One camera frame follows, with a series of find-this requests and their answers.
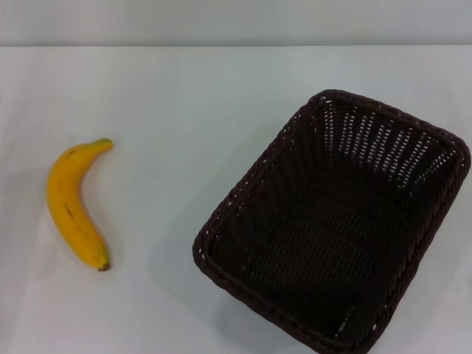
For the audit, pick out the dark brown woven basket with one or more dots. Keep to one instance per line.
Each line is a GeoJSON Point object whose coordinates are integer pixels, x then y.
{"type": "Point", "coordinates": [332, 236]}

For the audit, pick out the yellow banana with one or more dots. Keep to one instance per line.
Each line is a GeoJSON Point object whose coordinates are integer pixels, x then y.
{"type": "Point", "coordinates": [66, 191]}

